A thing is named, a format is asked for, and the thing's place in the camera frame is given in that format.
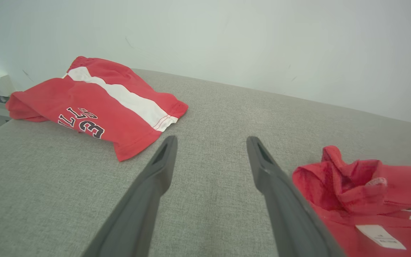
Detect red basketball jersey white trim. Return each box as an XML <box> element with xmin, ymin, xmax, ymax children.
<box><xmin>292</xmin><ymin>145</ymin><xmax>411</xmax><ymax>257</ymax></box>

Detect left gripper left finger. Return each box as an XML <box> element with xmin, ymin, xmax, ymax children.
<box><xmin>80</xmin><ymin>135</ymin><xmax>178</xmax><ymax>257</ymax></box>

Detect red shorts with white stripe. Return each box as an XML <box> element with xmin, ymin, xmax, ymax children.
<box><xmin>5</xmin><ymin>56</ymin><xmax>189</xmax><ymax>162</ymax></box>

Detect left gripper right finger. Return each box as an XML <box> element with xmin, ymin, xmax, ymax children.
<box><xmin>246</xmin><ymin>136</ymin><xmax>345</xmax><ymax>257</ymax></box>

